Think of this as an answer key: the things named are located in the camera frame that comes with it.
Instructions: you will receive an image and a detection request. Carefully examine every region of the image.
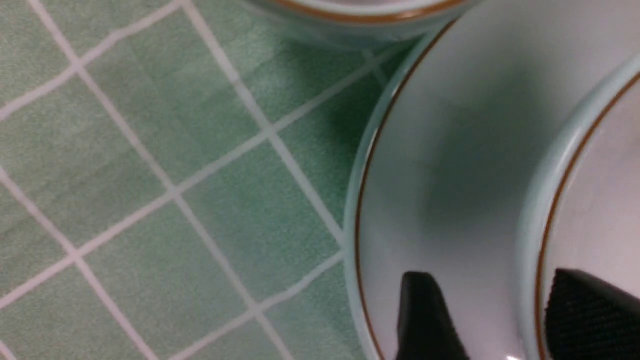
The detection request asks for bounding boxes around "pale blue large plate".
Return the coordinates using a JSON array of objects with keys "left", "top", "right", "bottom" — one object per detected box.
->
[{"left": 344, "top": 0, "right": 639, "bottom": 360}]

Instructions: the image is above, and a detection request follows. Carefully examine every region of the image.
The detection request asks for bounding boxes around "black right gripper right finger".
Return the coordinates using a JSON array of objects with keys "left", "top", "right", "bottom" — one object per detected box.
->
[{"left": 545, "top": 268, "right": 640, "bottom": 360}]

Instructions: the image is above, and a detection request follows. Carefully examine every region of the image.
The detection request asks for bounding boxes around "pale blue cup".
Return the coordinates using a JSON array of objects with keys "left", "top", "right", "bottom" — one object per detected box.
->
[{"left": 239, "top": 0, "right": 477, "bottom": 51}]

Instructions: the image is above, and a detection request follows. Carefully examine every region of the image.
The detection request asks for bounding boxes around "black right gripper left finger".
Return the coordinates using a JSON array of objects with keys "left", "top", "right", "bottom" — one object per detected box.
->
[{"left": 396, "top": 271, "right": 469, "bottom": 360}]

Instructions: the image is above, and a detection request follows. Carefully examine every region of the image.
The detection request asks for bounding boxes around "green checkered tablecloth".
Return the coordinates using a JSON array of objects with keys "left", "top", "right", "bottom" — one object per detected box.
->
[{"left": 0, "top": 0, "right": 426, "bottom": 360}]

